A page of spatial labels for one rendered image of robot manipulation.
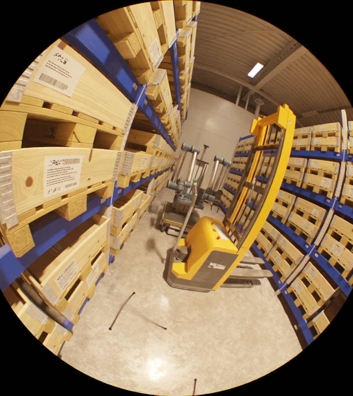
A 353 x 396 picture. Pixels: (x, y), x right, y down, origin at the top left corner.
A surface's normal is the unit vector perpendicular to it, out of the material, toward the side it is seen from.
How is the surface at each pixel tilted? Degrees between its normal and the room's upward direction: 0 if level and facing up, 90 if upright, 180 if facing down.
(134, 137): 90
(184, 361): 0
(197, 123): 90
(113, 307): 0
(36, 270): 0
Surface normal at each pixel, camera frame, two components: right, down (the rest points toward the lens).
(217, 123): -0.04, 0.28
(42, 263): 0.31, -0.91
